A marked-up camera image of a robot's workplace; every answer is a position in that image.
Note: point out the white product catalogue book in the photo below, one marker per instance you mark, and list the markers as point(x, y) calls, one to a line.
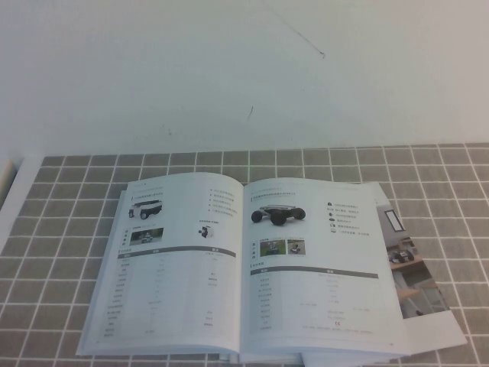
point(191, 267)

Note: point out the booklet with photo cover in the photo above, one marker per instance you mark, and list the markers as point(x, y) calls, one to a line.
point(412, 267)

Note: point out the grey white-checked tablecloth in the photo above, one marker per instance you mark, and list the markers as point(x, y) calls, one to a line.
point(57, 229)

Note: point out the beige flat board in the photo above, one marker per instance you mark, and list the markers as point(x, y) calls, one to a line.
point(5, 179)

